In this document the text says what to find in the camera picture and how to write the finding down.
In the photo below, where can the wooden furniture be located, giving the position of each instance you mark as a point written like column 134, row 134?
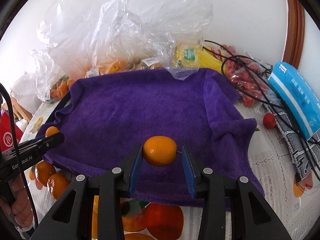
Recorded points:
column 21, row 107

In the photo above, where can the large clear plastic bag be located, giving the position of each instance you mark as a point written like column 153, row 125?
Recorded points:
column 130, row 25

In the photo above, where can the bag of oranges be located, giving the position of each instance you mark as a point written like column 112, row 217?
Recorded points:
column 110, row 68

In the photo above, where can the bag of red fruits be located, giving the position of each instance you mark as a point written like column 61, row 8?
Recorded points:
column 245, row 82

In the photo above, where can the small red fruit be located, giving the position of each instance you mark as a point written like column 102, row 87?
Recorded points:
column 269, row 120

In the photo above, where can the blue tissue pack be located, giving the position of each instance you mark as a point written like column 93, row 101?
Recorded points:
column 295, row 97

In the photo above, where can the orange mandarin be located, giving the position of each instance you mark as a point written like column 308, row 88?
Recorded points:
column 45, row 173
column 58, row 186

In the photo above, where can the white plastic bag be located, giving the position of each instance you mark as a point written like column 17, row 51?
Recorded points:
column 37, row 77

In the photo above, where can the person's left hand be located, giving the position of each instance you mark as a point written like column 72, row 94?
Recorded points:
column 23, row 205

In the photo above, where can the small orange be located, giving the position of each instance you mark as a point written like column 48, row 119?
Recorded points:
column 51, row 130

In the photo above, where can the black tray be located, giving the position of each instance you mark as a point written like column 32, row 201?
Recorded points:
column 59, row 107

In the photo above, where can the wooden door frame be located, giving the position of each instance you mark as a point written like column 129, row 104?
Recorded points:
column 295, row 30

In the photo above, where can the bag of tan fruits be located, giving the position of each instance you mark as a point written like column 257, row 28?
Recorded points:
column 147, row 63

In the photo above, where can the fruit printed tablecloth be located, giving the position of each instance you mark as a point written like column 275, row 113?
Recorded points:
column 272, row 175

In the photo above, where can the bag of mandarins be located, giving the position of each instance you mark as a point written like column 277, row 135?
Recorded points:
column 61, row 87

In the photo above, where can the yellow package with green label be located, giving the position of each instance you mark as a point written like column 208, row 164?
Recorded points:
column 186, row 55

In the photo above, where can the purple towel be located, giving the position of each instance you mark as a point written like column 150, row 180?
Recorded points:
column 140, row 110

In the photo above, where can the smooth yellow-orange kumquat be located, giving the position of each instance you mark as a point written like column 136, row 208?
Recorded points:
column 160, row 150

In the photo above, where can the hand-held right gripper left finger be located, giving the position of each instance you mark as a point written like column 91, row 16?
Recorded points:
column 136, row 170

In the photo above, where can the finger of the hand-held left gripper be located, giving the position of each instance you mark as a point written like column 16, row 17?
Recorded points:
column 32, row 141
column 53, row 140

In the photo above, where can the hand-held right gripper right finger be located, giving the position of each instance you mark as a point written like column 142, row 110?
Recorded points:
column 188, row 170

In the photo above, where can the red box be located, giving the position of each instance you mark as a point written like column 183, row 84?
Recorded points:
column 7, row 135

